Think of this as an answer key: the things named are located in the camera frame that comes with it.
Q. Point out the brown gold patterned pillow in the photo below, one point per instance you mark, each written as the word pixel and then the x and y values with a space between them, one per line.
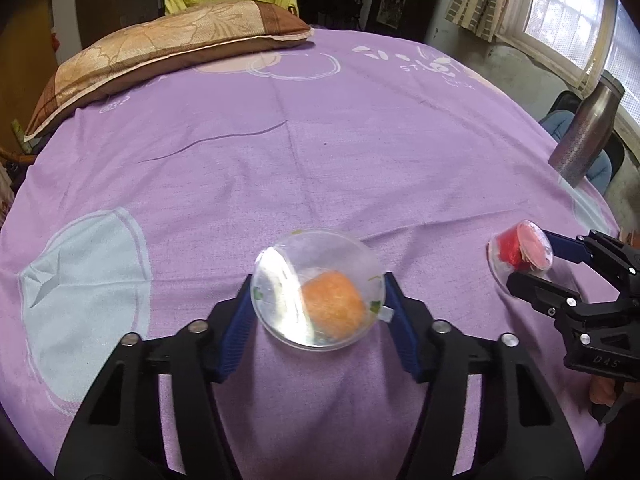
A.
pixel 165 40

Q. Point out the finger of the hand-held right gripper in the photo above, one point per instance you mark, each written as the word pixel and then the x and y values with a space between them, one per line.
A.
pixel 535 290
pixel 565 247

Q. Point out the person's right hand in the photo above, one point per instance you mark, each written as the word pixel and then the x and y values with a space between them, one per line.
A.
pixel 602 392

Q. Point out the purple printed bedsheet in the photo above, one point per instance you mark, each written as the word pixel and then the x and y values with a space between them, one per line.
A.
pixel 250 160

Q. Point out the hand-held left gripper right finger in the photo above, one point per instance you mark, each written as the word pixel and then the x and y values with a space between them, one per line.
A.
pixel 400 330

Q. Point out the clear cup with red filling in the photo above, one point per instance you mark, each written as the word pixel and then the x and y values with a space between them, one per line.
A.
pixel 520 247

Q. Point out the beige checked curtain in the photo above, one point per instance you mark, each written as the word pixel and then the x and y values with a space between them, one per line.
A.
pixel 485 0

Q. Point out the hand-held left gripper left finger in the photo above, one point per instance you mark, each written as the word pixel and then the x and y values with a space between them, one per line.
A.
pixel 235 330

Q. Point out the clear cup with orange filling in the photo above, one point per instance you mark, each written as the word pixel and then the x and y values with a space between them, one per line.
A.
pixel 332 302

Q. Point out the black chair with blue cushion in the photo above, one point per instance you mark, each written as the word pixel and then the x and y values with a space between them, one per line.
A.
pixel 555 122

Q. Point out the white framed window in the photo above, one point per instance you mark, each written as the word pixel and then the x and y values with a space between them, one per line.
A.
pixel 565 15

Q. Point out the silver metal bottle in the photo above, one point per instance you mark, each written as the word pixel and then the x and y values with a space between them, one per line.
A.
pixel 585 135

